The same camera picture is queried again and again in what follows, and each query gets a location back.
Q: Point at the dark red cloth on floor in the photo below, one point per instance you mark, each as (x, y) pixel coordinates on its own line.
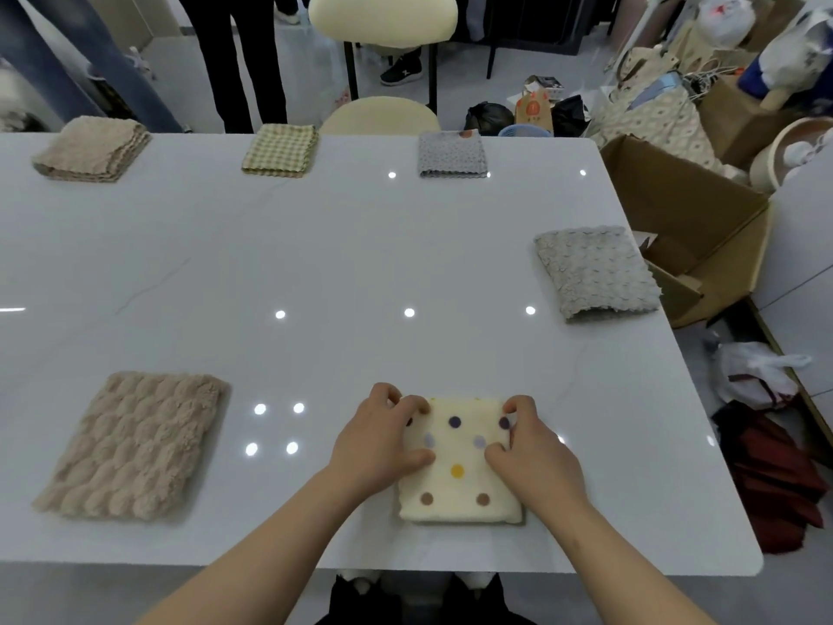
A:
(774, 481)

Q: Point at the grey fluffy towel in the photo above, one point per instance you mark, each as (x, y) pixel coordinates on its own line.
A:
(595, 273)

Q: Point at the yellow polka dot cloth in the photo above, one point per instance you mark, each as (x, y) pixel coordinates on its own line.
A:
(455, 494)

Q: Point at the white cabinet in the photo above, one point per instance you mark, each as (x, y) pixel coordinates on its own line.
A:
(800, 253)

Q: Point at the white red printed plastic bag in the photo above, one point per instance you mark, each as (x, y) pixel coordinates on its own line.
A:
(725, 16)

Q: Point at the blue plastic basket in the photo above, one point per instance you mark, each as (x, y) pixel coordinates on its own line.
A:
(524, 131)

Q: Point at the black furniture panel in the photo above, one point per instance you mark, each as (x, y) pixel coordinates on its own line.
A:
(547, 19)

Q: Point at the pink paper bag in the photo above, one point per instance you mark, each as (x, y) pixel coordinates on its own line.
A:
(625, 12)

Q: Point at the white marble table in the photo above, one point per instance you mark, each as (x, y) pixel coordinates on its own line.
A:
(358, 253)

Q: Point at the blue and white bag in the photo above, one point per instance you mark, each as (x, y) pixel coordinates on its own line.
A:
(791, 58)

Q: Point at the beige patterned cushion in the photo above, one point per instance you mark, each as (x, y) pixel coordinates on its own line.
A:
(657, 126)

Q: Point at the person's right hand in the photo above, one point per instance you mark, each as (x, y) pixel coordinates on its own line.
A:
(543, 468)

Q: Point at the cream perforated clog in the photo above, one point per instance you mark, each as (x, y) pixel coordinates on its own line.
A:
(475, 579)
(358, 579)

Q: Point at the brown cardboard box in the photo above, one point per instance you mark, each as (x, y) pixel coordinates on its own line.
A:
(735, 120)
(683, 208)
(777, 19)

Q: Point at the black plastic garbage bag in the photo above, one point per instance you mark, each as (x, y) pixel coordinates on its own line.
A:
(488, 117)

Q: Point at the clear red printed plastic bag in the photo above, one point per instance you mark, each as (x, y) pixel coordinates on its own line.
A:
(312, 71)

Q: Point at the person's black trousers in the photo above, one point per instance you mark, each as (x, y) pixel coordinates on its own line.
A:
(364, 608)

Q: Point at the black patterned waste bin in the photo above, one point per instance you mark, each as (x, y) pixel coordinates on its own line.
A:
(110, 100)

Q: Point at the green checked cloth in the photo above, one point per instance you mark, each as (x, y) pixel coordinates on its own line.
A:
(280, 150)

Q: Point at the beige textured towel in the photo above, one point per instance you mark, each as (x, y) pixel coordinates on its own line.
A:
(91, 149)
(130, 449)

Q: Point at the cream seat chair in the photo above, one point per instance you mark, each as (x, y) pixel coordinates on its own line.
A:
(384, 19)

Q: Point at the grey floral cloth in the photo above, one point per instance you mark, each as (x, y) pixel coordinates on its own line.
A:
(452, 156)

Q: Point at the person's left hand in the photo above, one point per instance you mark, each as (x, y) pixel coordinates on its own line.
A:
(371, 449)

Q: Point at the cream round basin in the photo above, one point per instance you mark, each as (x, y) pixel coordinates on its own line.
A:
(787, 156)

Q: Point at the person's left forearm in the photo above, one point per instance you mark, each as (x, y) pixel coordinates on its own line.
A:
(260, 559)

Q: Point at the person's right forearm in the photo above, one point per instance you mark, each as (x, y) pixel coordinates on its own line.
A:
(618, 566)

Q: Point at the light blue cloth item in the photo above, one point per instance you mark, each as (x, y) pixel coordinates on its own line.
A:
(660, 91)

